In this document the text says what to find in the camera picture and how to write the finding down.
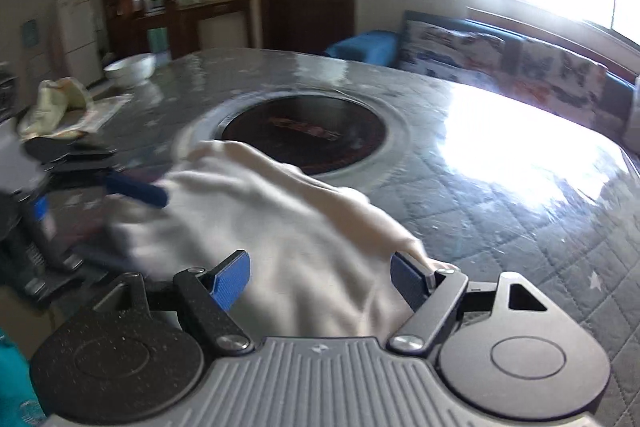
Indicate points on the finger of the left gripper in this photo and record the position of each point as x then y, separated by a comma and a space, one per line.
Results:
150, 194

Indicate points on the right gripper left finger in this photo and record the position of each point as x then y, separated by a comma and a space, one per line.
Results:
230, 278

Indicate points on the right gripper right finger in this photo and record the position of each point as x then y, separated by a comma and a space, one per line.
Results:
413, 281

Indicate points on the cream white garment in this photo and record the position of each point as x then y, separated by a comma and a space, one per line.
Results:
319, 254

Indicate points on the crumpled yellowish cloth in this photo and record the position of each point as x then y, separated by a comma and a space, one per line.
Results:
63, 110

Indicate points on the white bowl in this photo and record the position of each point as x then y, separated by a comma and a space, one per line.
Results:
131, 71

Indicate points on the white refrigerator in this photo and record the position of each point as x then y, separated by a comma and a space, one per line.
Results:
79, 41

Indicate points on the round black induction cooktop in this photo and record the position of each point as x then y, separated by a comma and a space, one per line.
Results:
341, 138

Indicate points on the left butterfly cushion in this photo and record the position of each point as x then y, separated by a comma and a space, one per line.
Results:
459, 56

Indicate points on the butterfly cushion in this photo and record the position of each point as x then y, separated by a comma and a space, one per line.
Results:
559, 81
459, 56

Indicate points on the blue sofa bench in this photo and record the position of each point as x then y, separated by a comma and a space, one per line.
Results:
617, 113

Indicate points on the teal sleeve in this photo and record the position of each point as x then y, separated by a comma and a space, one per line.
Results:
19, 406

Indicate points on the right butterfly cushion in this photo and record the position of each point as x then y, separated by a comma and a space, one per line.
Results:
559, 81

